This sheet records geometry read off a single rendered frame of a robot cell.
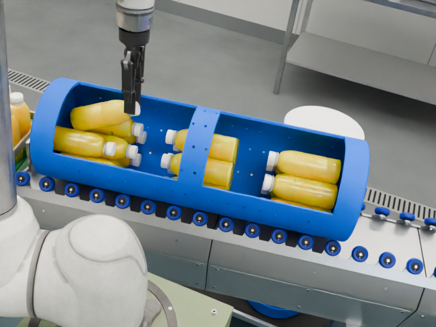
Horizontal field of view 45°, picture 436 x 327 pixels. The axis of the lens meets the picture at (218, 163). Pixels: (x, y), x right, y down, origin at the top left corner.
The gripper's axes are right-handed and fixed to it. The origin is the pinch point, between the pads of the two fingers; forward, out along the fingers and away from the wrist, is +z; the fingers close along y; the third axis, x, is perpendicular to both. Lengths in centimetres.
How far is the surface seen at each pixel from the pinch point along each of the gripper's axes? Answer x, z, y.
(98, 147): 6.9, 12.9, -7.4
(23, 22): 186, 124, 281
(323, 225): -56, 18, -14
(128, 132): 2.0, 13.7, 3.2
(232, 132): -26.8, 13.5, 13.9
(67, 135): 15.7, 11.5, -6.8
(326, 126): -56, 21, 40
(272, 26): -24, 109, 338
